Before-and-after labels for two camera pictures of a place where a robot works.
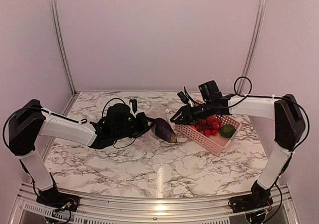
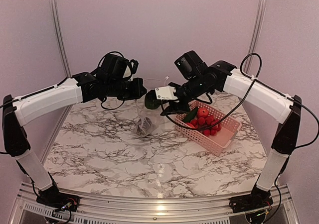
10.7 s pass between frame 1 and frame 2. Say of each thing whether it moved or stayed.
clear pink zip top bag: moved
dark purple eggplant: moved
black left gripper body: moved
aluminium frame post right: stayed
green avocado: moved
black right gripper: moved
